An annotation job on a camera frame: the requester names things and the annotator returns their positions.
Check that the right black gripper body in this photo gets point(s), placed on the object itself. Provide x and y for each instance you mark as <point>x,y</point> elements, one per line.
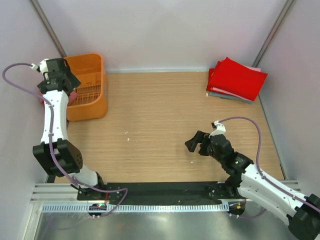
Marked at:
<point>211,153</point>

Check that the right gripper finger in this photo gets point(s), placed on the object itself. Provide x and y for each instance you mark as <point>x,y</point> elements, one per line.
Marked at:
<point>203,151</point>
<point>194,141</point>

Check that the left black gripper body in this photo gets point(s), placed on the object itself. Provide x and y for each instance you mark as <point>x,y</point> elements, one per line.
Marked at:
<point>39,84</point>

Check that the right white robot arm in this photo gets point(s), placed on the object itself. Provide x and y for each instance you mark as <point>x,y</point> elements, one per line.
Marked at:
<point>299,212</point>

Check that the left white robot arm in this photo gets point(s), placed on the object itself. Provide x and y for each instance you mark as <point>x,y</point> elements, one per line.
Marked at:
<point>55,153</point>

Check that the orange plastic basket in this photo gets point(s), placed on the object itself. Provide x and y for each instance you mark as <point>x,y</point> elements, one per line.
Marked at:
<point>92,94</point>

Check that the grey folded t shirt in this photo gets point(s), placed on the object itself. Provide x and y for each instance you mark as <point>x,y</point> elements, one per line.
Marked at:
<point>229,97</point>

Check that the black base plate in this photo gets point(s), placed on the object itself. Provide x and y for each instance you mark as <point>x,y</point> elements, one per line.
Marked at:
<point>169,190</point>

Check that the left corner metal post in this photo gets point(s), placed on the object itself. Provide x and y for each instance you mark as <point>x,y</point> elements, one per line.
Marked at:
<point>47,27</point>

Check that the corner metal post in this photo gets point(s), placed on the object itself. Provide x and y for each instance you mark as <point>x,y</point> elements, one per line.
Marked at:
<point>280,19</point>
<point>47,27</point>

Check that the white slotted cable duct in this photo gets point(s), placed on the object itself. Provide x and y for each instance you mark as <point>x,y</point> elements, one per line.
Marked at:
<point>103,208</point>

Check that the right corner metal post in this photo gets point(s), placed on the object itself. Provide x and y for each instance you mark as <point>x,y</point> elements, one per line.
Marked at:
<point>280,19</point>

